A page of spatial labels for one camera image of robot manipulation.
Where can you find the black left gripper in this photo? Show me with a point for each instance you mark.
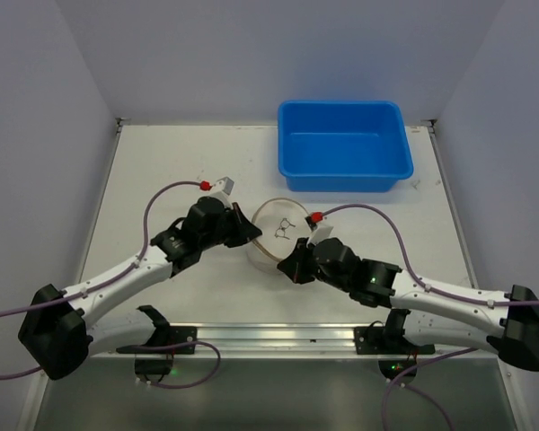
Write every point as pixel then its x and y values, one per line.
pixel 234 225

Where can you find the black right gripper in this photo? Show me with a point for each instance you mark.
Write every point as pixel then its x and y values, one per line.
pixel 306 259

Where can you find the white mesh laundry bag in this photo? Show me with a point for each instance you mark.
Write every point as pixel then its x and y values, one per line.
pixel 282 222

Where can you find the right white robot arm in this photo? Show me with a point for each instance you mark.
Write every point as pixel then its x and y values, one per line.
pixel 423 311

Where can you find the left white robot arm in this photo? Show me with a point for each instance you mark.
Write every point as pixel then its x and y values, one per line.
pixel 65 327

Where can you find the blue plastic bin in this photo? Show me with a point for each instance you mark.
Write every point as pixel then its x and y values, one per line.
pixel 342 146

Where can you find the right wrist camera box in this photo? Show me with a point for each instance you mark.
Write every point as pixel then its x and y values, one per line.
pixel 320 229

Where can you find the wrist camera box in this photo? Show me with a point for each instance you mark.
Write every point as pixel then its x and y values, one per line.
pixel 221 188
pixel 320 229

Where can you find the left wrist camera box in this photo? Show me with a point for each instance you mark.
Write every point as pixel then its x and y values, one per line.
pixel 221 188

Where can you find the aluminium front rail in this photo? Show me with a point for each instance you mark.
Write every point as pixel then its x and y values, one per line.
pixel 269 336

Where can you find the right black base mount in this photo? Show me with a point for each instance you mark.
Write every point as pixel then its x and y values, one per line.
pixel 399 354

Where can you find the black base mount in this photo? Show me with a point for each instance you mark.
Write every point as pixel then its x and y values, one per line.
pixel 154 366
pixel 399 354

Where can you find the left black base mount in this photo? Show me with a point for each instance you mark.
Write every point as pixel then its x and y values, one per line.
pixel 154 366

